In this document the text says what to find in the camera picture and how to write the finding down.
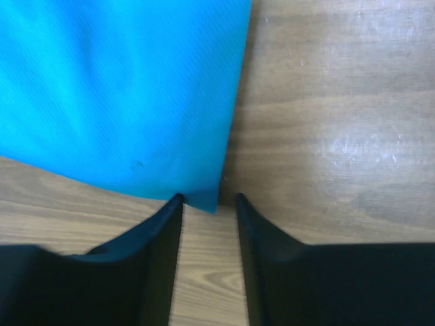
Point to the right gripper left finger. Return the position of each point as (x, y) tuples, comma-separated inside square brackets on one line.
[(128, 280)]

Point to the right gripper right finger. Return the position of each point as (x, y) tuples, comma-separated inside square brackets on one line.
[(288, 282)]

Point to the teal t shirt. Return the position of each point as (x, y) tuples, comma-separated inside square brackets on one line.
[(136, 97)]

